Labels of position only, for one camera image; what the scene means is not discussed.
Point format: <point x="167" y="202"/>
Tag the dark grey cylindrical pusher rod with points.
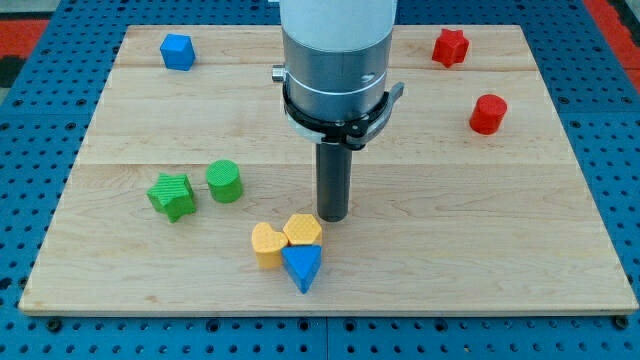
<point x="333" y="174"/>

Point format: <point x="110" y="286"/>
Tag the red cylinder block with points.
<point x="488" y="114"/>

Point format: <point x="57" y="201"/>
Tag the green star block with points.
<point x="173" y="196"/>

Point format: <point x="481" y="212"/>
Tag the green cylinder block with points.
<point x="224" y="181"/>

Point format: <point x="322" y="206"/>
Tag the yellow hexagon block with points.
<point x="303" y="229"/>

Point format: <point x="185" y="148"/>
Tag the light wooden board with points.
<point x="443" y="221"/>

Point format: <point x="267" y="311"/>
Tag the blue triangle block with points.
<point x="302" y="264"/>

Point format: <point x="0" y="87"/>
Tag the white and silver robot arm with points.
<point x="336" y="55"/>

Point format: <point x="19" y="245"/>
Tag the yellow heart block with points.
<point x="267" y="245"/>

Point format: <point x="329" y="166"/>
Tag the red star block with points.
<point x="450" y="47"/>

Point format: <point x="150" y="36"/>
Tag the blue cube block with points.
<point x="178" y="52"/>

